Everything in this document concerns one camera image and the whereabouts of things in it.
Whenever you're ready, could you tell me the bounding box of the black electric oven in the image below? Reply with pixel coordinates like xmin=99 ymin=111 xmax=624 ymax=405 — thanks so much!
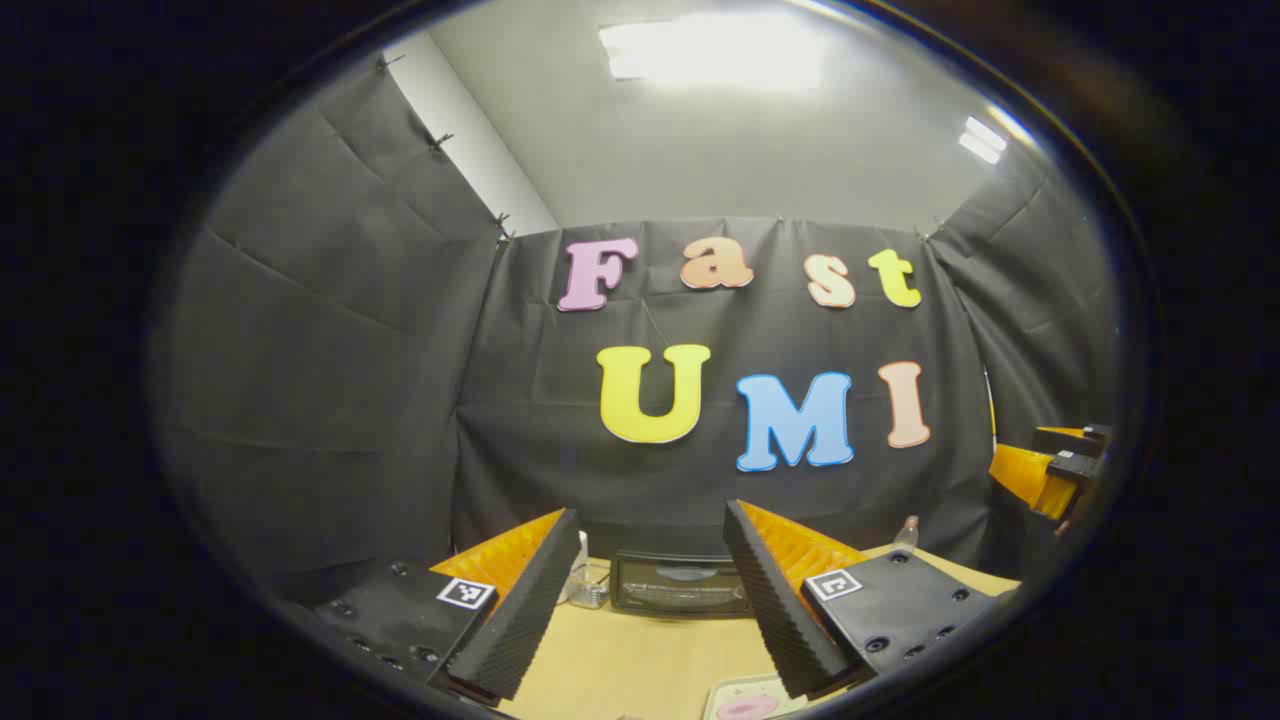
xmin=608 ymin=548 xmax=751 ymax=618

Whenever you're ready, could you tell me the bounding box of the pale rectangular food plate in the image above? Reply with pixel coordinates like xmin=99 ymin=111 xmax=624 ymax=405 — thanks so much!
xmin=700 ymin=673 xmax=811 ymax=720

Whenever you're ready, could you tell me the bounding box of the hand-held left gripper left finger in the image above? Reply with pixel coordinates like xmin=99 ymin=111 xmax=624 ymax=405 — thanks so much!
xmin=310 ymin=507 xmax=583 ymax=703

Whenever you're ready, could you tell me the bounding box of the large ceiling light panel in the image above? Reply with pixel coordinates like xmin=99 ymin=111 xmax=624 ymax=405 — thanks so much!
xmin=598 ymin=12 xmax=827 ymax=93

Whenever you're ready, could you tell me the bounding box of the black backdrop cloth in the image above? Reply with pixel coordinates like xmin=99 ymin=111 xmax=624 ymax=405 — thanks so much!
xmin=150 ymin=55 xmax=1121 ymax=601

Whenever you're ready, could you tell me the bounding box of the clear glass cup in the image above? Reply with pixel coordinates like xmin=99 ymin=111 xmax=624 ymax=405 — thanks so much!
xmin=565 ymin=562 xmax=612 ymax=610

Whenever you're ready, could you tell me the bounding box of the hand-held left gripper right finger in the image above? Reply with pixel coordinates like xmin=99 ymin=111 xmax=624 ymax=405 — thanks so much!
xmin=722 ymin=498 xmax=1021 ymax=701

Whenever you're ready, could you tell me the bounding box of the small ceiling light panel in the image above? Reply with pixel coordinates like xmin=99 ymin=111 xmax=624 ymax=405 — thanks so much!
xmin=957 ymin=114 xmax=1010 ymax=167

